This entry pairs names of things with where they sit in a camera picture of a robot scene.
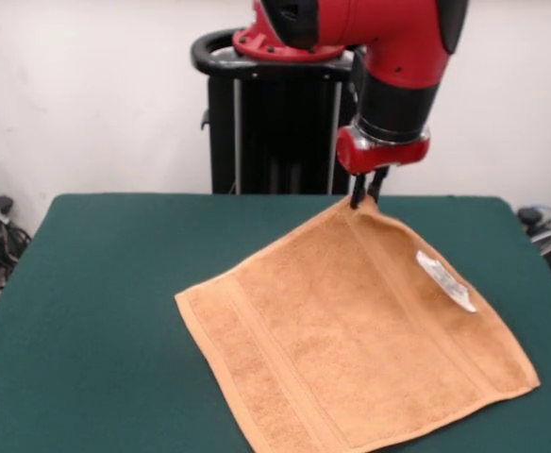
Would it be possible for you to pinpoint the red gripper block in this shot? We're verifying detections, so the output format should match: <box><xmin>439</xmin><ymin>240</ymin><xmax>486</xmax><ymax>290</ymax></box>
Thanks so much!
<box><xmin>335</xmin><ymin>123</ymin><xmax>431</xmax><ymax>210</ymax></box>

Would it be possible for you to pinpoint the tan terry towel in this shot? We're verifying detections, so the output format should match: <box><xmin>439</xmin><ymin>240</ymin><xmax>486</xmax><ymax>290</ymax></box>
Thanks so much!
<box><xmin>175</xmin><ymin>195</ymin><xmax>541</xmax><ymax>453</ymax></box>

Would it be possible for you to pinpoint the grey round stand base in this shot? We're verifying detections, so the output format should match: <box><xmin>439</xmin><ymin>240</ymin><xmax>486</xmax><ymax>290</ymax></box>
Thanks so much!
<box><xmin>515</xmin><ymin>202</ymin><xmax>551</xmax><ymax>294</ymax></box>

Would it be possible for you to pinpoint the dark green table cloth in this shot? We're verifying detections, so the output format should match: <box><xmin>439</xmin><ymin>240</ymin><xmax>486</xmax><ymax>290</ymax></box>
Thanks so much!
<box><xmin>0</xmin><ymin>192</ymin><xmax>551</xmax><ymax>453</ymax></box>

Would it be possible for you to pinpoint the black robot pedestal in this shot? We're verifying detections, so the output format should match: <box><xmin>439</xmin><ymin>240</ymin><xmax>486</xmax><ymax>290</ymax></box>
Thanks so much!
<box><xmin>190</xmin><ymin>27</ymin><xmax>366</xmax><ymax>195</ymax></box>

